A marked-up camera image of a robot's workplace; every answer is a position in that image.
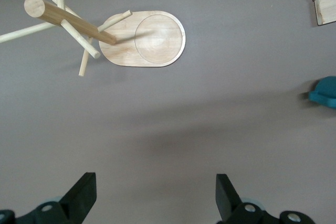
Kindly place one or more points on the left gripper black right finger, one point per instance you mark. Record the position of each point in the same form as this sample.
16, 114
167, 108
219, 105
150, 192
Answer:
228, 203

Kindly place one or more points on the brown table cover cloth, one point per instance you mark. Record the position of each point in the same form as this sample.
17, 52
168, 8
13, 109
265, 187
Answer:
168, 129

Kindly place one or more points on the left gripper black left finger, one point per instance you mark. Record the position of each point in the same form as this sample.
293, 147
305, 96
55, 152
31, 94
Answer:
76, 203

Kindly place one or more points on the wooden cup rack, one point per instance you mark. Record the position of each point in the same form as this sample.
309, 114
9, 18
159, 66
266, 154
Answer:
157, 40

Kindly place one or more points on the teal cup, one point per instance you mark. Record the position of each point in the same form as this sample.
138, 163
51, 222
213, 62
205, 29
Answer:
326, 90

